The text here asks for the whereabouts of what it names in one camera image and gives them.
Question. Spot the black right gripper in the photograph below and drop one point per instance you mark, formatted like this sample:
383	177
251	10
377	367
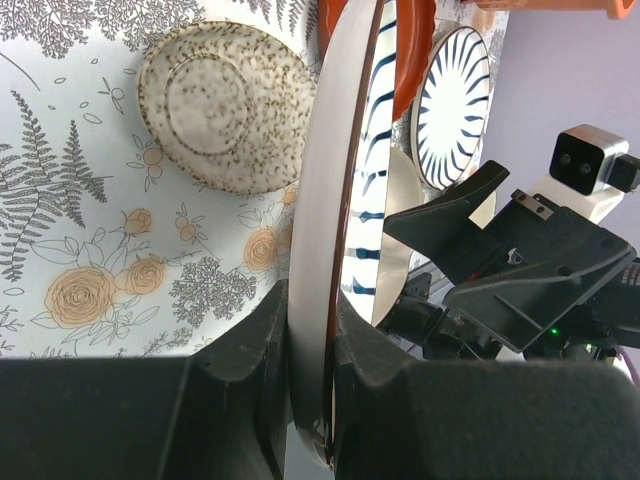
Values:
545	283

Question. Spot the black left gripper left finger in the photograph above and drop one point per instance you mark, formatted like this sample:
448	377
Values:
220	413

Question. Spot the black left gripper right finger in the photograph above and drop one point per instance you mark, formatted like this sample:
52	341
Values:
401	418

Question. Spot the blue striped white plate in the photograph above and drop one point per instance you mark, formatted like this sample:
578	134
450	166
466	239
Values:
340	209

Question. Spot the orange plastic bin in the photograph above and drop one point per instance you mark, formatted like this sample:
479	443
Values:
614	9

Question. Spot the floral patterned table mat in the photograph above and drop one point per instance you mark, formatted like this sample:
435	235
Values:
108	248

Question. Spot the red lacquer round plate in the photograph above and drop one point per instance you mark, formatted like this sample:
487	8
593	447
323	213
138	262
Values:
416	26

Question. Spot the speckled oval ceramic plate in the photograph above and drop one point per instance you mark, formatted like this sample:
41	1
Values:
229	104

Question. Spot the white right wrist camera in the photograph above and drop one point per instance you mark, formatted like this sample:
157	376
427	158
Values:
591	171

